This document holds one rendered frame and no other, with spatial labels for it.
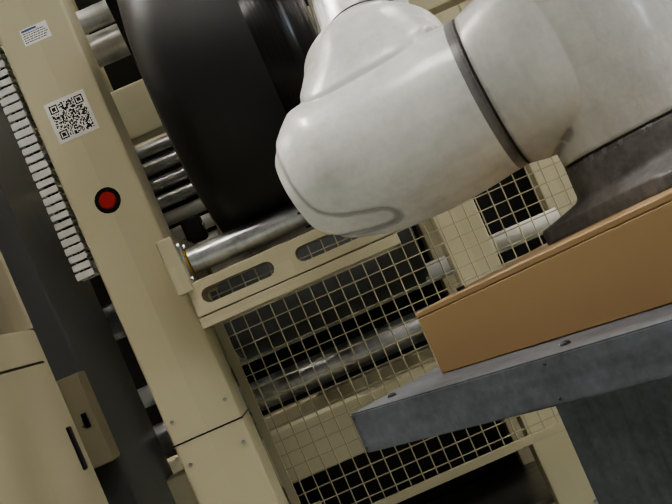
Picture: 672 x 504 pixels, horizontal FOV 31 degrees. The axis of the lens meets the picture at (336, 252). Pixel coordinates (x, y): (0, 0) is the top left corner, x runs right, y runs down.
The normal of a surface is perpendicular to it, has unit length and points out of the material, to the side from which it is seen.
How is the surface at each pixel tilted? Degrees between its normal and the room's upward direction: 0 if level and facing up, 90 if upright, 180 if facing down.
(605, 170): 86
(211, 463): 90
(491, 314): 90
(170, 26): 72
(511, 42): 84
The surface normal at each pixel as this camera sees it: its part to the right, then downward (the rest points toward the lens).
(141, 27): -0.74, -0.01
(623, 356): -0.70, 0.29
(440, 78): -0.29, -0.23
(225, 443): -0.01, -0.02
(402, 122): -0.28, 0.04
